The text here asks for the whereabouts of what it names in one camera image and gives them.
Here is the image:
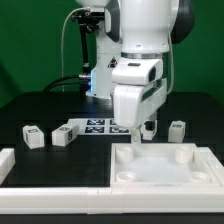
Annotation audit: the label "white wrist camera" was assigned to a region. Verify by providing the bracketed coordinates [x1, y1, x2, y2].
[112, 58, 163, 86]

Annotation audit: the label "white U-shaped obstacle fence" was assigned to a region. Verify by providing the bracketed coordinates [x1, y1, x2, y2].
[0, 148, 224, 214]

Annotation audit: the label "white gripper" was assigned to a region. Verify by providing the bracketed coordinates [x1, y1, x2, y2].
[113, 79, 166, 144]

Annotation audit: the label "black camera on stand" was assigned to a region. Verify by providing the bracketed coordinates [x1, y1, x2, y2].
[71, 9, 104, 74]

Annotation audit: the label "AprilTag marker sheet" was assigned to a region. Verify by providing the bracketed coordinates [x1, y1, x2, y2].
[67, 118, 129, 135]

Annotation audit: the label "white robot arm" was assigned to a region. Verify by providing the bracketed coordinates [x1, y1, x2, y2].
[73, 0, 194, 143]

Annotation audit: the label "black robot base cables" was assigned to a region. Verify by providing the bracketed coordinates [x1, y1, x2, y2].
[42, 73, 92, 93]

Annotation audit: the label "white camera cable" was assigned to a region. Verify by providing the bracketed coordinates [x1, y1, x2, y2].
[60, 7, 88, 93]

